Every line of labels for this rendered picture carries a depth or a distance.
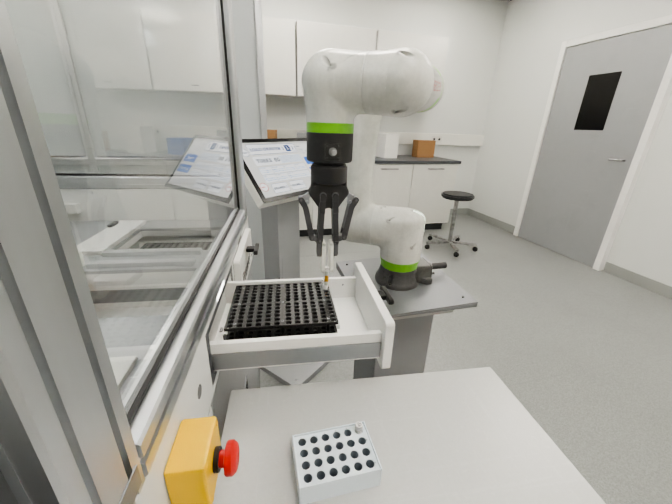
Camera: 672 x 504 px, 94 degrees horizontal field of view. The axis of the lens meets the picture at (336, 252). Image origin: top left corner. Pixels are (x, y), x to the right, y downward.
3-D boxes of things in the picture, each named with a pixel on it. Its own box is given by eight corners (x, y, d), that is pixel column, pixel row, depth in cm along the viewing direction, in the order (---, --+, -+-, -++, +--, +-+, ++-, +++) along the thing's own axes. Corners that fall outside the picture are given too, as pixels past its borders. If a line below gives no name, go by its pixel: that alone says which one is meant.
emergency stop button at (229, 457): (241, 452, 43) (239, 431, 41) (237, 483, 39) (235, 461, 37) (218, 455, 42) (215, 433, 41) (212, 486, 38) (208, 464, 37)
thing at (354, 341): (353, 295, 87) (354, 275, 85) (379, 359, 64) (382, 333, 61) (201, 302, 81) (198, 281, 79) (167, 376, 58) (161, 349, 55)
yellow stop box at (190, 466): (227, 451, 44) (222, 413, 42) (217, 508, 38) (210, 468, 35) (188, 456, 43) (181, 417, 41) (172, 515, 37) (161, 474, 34)
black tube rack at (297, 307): (326, 303, 82) (327, 281, 80) (337, 347, 66) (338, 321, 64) (238, 308, 79) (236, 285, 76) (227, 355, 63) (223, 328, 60)
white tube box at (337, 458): (362, 436, 56) (364, 420, 54) (380, 485, 48) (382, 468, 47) (292, 451, 53) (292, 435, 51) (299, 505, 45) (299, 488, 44)
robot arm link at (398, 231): (376, 251, 114) (380, 200, 106) (420, 258, 109) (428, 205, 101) (367, 267, 103) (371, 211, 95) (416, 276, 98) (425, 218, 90)
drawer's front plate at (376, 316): (358, 296, 90) (360, 261, 85) (389, 370, 63) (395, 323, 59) (352, 297, 89) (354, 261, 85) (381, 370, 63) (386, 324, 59)
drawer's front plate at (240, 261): (252, 256, 114) (250, 227, 109) (243, 297, 87) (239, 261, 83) (247, 257, 113) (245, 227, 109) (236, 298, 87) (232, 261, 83)
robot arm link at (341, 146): (347, 132, 68) (304, 131, 66) (360, 134, 57) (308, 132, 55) (346, 161, 70) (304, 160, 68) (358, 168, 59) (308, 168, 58)
